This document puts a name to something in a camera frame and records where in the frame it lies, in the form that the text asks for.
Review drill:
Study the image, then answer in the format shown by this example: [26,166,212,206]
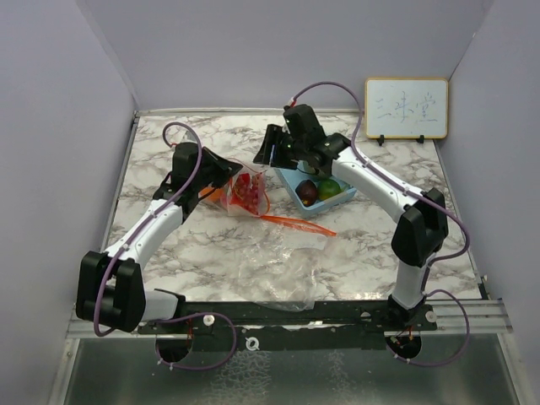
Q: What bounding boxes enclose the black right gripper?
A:
[253,125,306,171]

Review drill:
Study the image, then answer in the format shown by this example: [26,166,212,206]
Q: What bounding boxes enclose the orange fruit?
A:
[199,187,224,204]

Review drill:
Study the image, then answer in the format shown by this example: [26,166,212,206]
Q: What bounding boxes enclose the red grape bunch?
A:
[231,173,264,215]

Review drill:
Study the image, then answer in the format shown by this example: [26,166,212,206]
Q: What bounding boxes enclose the clear zip bag orange zipper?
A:
[199,158,270,217]

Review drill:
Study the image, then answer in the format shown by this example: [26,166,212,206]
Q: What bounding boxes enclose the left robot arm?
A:
[75,142,242,333]

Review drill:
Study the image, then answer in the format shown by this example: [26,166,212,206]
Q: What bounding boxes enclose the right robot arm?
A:
[253,105,448,330]

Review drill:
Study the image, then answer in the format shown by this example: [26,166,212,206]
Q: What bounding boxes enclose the light blue plastic basket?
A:
[275,169,357,219]

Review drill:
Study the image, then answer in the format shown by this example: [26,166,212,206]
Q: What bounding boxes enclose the dark red apple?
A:
[295,180,318,207]

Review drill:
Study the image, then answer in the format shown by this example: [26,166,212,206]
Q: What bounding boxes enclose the small whiteboard with stand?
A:
[364,78,449,143]

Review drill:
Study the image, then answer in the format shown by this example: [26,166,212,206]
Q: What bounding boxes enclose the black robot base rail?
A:
[138,300,436,351]

